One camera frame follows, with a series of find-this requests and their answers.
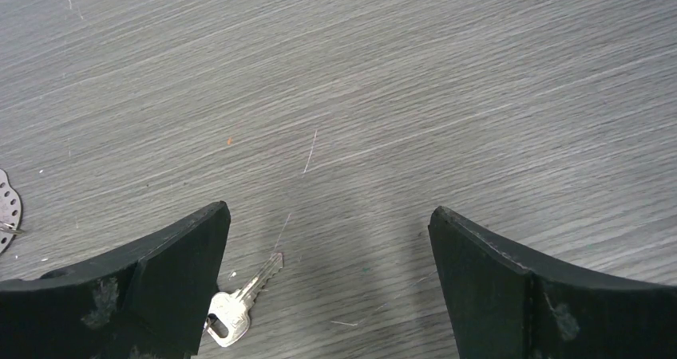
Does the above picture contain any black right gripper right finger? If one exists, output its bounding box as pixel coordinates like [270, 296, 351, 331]
[428, 207, 676, 358]

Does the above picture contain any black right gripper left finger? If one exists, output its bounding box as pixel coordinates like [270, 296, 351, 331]
[1, 201, 231, 358]

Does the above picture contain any silver key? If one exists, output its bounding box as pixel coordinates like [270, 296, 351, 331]
[204, 252, 283, 348]

